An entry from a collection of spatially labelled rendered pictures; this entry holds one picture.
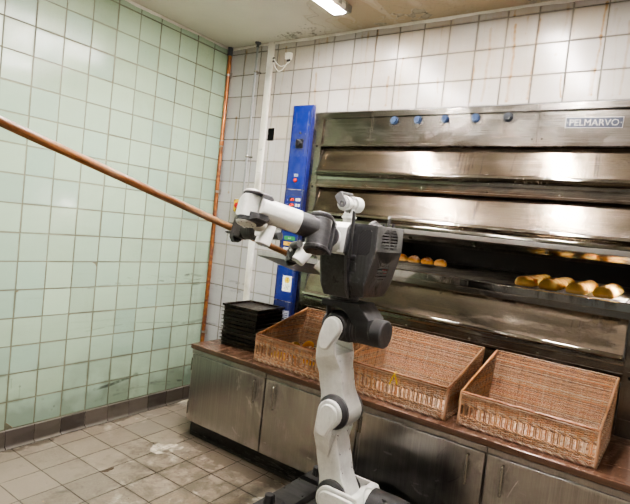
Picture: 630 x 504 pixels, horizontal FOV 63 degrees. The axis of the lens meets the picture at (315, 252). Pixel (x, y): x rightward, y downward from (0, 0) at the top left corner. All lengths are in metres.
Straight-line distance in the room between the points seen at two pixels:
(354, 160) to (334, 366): 1.48
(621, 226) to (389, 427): 1.40
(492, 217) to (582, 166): 0.47
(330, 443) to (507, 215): 1.44
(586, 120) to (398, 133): 0.98
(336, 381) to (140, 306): 1.79
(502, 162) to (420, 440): 1.44
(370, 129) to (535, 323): 1.45
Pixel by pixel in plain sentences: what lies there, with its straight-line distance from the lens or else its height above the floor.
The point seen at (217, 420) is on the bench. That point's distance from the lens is 3.23.
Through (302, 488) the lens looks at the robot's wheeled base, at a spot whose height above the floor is 0.19.
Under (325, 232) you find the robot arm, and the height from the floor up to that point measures 1.36.
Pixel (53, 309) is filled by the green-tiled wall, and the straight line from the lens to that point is 3.29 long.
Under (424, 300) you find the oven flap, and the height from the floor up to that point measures 1.03.
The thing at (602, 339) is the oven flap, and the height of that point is 1.00.
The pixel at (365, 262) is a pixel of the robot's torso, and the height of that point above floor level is 1.26.
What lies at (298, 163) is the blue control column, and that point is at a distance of 3.41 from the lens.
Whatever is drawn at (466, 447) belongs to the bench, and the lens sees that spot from 2.41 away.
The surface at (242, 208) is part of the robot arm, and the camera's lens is 1.89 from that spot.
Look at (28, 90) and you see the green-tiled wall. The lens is 3.17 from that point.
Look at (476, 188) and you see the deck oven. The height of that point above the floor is 1.67.
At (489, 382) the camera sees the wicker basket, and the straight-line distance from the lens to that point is 2.78.
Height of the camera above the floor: 1.38
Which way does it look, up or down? 3 degrees down
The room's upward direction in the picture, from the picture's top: 6 degrees clockwise
